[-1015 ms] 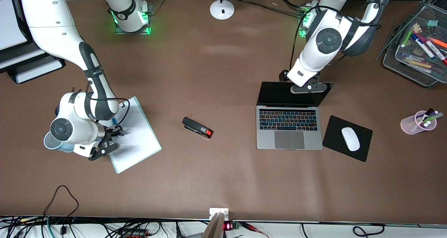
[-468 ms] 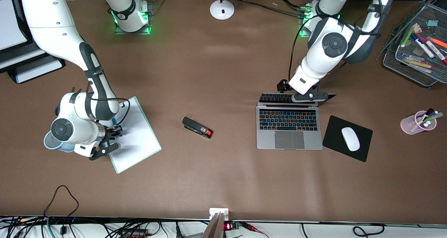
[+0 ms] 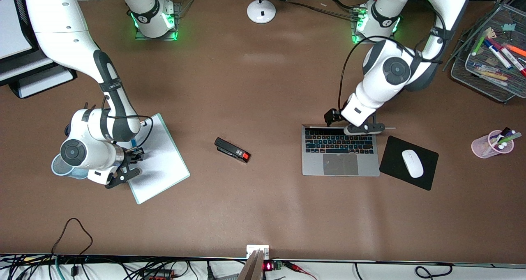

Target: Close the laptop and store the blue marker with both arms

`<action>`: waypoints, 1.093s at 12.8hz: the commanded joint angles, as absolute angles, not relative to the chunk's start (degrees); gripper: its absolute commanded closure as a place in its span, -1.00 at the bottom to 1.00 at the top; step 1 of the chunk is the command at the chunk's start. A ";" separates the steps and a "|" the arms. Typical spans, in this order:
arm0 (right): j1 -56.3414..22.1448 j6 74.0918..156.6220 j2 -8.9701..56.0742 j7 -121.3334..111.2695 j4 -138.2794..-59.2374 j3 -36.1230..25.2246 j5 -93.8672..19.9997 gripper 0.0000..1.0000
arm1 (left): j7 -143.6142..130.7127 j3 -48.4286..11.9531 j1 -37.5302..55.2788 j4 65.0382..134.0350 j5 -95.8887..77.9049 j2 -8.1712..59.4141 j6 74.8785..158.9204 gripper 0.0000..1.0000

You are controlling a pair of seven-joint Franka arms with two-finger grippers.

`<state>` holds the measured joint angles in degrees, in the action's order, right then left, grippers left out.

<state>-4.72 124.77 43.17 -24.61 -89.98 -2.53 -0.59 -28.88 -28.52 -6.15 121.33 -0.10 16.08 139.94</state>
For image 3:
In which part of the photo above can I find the silver laptop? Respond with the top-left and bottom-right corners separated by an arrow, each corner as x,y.
301,123 -> 397,177

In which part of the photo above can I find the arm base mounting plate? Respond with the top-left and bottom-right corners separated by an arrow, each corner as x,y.
135,1 -> 178,41
351,5 -> 397,45

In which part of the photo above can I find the green marker in organizer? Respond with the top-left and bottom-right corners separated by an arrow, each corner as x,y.
472,34 -> 486,57

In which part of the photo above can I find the blue capped white marker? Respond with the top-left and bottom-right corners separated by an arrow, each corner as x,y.
483,39 -> 513,70

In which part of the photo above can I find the red capped white marker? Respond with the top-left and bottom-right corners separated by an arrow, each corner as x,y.
498,46 -> 526,77

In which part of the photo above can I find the mint clipboard with paper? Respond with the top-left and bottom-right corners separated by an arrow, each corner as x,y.
116,113 -> 191,205

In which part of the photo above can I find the blue mesh pen cup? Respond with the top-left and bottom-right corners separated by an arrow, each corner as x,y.
51,154 -> 89,180

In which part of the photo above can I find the black mouse pad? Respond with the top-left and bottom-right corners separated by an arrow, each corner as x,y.
379,135 -> 439,191

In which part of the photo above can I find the white computer mouse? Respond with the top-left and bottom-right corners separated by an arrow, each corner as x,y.
401,149 -> 424,179

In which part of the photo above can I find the black stapler red tip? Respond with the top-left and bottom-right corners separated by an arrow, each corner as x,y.
214,137 -> 251,164

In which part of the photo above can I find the white paper sheet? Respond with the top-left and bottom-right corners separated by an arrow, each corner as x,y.
17,66 -> 75,99
0,0 -> 34,60

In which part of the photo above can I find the white round stand base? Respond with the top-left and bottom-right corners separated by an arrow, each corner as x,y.
247,0 -> 277,24

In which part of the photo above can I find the black stacked letter tray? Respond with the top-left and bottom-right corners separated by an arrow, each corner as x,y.
0,0 -> 77,99

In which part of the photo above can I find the pink mesh pen cup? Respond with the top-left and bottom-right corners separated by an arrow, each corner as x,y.
471,130 -> 515,159

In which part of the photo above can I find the small white box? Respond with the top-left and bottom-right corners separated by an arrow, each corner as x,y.
246,244 -> 270,259

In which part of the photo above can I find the black mesh desk organizer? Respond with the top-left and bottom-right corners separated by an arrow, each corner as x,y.
443,0 -> 526,104

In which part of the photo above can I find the yellow pencil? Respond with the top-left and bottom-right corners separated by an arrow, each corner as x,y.
473,69 -> 511,82

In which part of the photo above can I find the orange highlighter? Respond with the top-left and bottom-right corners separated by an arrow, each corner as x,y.
503,43 -> 526,57

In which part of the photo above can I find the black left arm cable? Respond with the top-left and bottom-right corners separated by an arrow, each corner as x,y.
338,1 -> 457,112

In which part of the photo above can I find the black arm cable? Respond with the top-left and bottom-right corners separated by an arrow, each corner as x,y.
338,1 -> 457,112
102,93 -> 155,150

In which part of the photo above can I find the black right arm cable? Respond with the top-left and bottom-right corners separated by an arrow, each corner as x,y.
102,93 -> 155,150

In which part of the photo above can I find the thin black cable loop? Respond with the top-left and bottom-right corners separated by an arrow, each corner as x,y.
51,218 -> 94,257

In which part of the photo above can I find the black table cable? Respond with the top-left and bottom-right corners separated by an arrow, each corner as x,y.
284,0 -> 362,21

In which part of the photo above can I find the red wire with connector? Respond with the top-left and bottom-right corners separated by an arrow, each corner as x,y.
283,261 -> 318,280

